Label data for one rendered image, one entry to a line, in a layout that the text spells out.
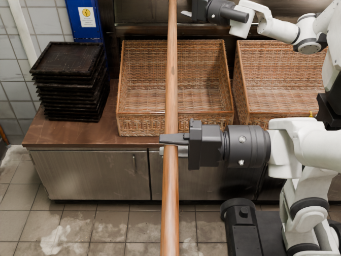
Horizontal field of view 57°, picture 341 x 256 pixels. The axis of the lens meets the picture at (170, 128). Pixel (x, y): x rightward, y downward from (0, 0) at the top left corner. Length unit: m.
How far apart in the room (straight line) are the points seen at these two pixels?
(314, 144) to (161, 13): 1.31
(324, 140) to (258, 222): 1.28
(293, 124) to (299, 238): 0.99
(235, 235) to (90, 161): 0.82
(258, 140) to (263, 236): 1.17
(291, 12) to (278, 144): 1.26
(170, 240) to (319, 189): 0.83
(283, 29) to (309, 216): 0.68
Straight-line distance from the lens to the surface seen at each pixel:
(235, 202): 1.81
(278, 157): 0.66
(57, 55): 1.69
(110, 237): 1.92
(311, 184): 1.23
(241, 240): 1.71
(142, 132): 1.54
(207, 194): 1.86
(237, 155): 0.63
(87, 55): 1.64
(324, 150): 0.55
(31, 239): 2.04
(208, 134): 0.63
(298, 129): 0.61
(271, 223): 1.82
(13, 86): 2.21
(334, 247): 1.66
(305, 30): 1.28
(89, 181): 1.81
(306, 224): 1.36
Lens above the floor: 1.67
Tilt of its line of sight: 43 degrees down
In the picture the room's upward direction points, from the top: straight up
